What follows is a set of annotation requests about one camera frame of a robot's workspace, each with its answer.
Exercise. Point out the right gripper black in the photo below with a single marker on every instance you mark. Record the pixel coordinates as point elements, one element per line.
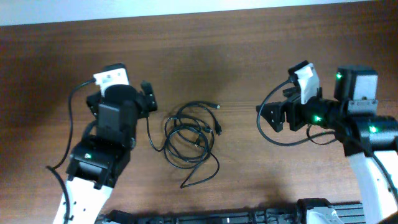
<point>292,114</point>

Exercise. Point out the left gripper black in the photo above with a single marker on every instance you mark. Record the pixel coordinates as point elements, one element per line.
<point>146,108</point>

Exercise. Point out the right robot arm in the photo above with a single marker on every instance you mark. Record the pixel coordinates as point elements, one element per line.
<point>360,82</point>

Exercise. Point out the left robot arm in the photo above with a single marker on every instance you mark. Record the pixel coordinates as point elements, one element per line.
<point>104,150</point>

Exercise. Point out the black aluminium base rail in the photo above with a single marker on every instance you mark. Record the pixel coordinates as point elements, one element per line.
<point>307,210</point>

